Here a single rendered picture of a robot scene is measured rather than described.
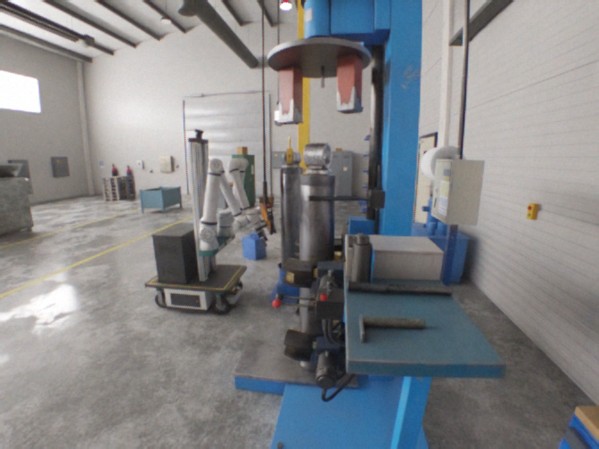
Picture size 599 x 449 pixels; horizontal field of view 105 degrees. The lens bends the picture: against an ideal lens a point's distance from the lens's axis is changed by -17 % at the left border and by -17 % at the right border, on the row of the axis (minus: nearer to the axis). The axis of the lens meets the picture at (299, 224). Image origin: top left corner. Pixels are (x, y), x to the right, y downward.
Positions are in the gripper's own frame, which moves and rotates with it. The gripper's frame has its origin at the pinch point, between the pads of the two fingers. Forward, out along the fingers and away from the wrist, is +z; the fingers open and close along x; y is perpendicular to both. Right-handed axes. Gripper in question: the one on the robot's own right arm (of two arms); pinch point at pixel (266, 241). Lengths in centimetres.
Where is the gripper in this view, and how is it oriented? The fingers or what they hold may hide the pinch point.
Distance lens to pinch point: 269.6
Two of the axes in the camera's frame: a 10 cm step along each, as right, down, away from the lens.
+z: 4.0, 8.6, 3.3
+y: -9.2, 3.9, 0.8
